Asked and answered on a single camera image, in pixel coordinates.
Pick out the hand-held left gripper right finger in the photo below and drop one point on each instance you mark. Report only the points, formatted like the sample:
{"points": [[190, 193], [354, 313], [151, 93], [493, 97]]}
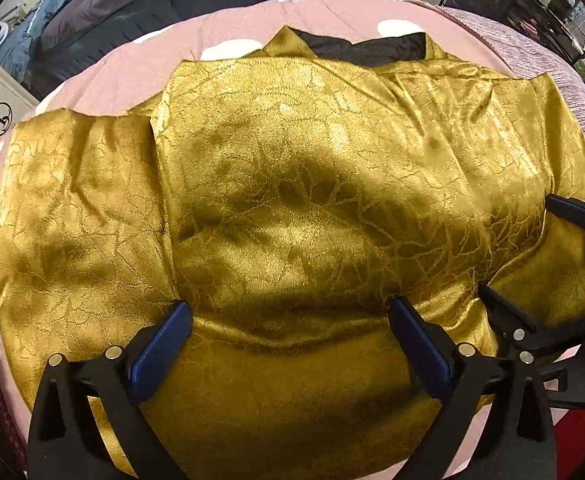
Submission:
{"points": [[422, 355]]}

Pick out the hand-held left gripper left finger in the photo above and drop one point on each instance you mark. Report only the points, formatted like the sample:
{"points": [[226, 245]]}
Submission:
{"points": [[162, 350]]}

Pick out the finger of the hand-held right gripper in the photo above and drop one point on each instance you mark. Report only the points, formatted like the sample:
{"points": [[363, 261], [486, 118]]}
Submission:
{"points": [[572, 210], [510, 317]]}

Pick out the gold satin jacket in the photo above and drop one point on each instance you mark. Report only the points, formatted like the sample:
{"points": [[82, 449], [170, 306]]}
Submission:
{"points": [[292, 200]]}

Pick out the red cloth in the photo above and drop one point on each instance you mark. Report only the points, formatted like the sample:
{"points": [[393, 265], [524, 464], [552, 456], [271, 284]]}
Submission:
{"points": [[582, 445]]}

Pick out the grey-pink knitted blanket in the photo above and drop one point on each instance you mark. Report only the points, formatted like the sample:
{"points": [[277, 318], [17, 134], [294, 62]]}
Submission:
{"points": [[547, 50]]}

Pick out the white box with round logo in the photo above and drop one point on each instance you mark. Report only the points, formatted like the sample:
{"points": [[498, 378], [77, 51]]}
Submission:
{"points": [[2, 110]]}

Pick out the pink polka-dot bed sheet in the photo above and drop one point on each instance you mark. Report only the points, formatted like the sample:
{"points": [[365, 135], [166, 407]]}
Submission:
{"points": [[322, 15]]}

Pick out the blue quilted garment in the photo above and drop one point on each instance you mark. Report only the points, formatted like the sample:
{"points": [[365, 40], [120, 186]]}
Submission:
{"points": [[32, 25]]}

